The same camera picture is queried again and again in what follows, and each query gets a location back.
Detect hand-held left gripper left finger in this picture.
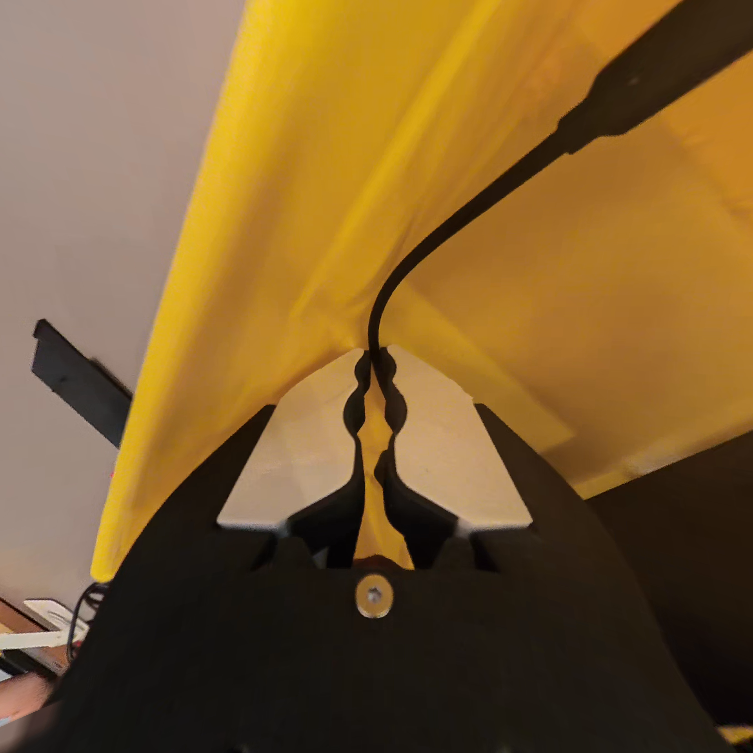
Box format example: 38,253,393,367
216,347,373,568

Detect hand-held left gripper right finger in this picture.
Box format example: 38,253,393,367
372,345,534,570

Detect yellow plastic bin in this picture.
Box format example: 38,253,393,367
89,0,753,583

